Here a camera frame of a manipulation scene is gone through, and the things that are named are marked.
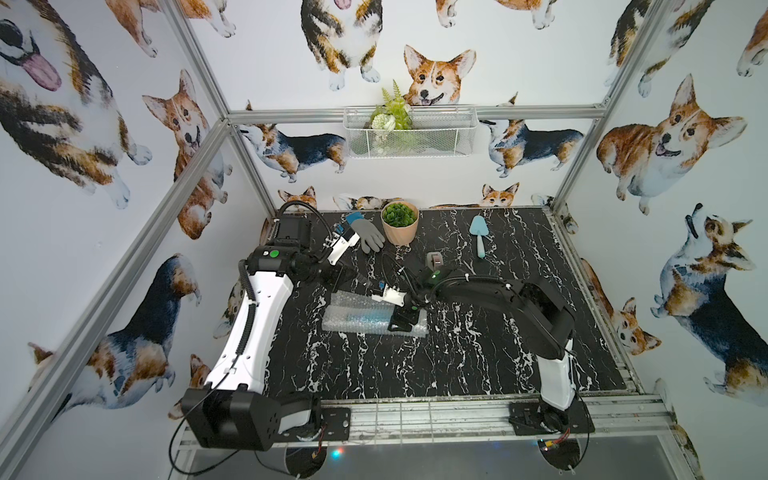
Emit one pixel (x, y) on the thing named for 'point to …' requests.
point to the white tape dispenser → (434, 259)
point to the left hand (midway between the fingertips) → (356, 268)
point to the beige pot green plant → (400, 222)
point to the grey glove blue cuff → (367, 232)
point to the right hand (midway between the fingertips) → (391, 315)
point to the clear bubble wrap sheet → (340, 303)
